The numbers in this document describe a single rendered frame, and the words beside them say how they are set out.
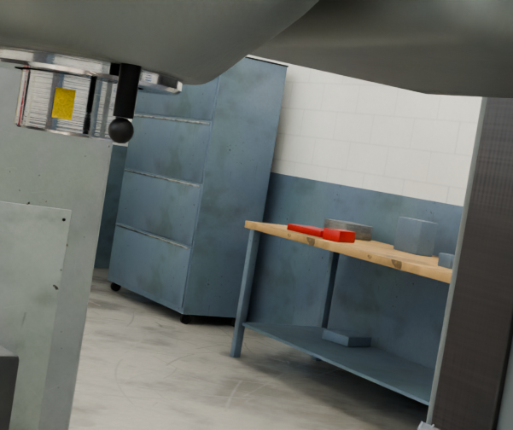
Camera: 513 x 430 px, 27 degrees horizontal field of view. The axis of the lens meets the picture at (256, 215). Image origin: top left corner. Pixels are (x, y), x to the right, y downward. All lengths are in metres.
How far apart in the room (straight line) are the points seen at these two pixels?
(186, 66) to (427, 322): 6.19
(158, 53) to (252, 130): 7.44
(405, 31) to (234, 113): 7.31
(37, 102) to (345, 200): 6.91
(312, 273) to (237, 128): 1.20
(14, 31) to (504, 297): 0.45
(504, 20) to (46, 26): 0.17
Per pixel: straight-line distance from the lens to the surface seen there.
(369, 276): 7.04
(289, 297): 7.77
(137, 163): 8.68
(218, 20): 0.40
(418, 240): 6.19
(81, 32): 0.39
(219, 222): 7.77
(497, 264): 0.75
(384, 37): 0.46
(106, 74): 0.41
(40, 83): 0.44
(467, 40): 0.43
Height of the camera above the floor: 1.28
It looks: 3 degrees down
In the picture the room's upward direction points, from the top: 9 degrees clockwise
